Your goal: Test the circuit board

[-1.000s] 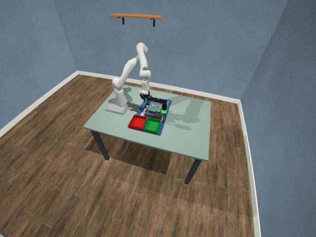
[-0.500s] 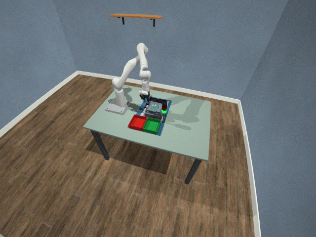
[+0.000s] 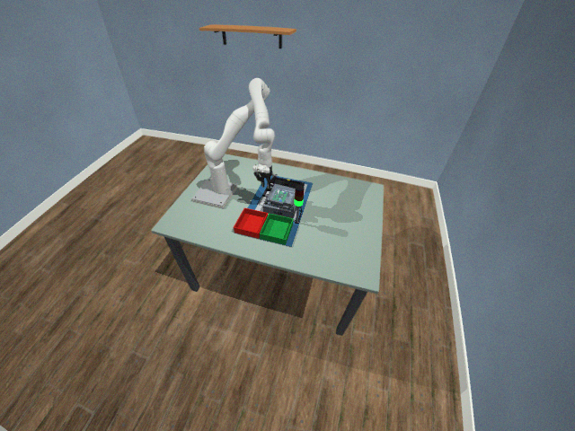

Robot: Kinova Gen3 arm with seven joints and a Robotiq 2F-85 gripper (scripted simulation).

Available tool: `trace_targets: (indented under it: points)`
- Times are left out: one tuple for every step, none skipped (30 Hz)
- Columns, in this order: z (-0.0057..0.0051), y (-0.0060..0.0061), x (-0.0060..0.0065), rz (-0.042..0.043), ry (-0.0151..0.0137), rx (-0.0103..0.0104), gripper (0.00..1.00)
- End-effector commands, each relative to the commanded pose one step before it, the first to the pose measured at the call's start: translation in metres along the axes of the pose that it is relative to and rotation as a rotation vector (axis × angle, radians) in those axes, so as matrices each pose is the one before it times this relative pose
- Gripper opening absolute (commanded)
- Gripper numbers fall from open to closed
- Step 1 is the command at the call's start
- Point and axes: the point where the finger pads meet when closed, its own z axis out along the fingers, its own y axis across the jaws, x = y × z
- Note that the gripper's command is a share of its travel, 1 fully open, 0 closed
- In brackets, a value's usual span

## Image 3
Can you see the red bin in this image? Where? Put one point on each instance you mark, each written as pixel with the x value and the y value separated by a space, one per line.
pixel 250 222

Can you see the green bin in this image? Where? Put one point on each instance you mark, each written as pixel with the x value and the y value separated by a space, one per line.
pixel 276 229

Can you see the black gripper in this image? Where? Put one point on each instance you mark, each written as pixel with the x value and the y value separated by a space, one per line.
pixel 261 175

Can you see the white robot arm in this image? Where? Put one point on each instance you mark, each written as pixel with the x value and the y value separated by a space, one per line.
pixel 214 151

